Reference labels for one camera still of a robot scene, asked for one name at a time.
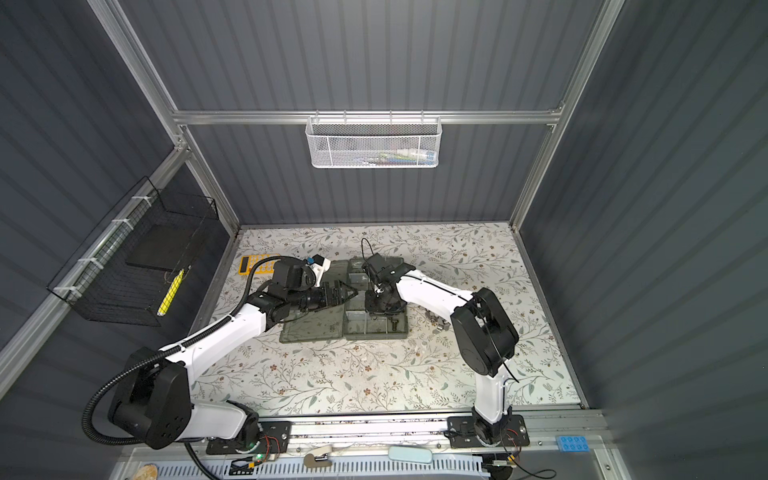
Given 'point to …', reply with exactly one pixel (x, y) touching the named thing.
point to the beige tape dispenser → (318, 457)
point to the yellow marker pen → (171, 292)
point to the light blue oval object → (411, 454)
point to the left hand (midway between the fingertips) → (349, 294)
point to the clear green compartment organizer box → (347, 319)
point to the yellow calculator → (246, 263)
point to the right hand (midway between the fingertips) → (374, 314)
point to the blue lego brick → (573, 443)
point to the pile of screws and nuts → (437, 321)
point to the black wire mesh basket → (131, 267)
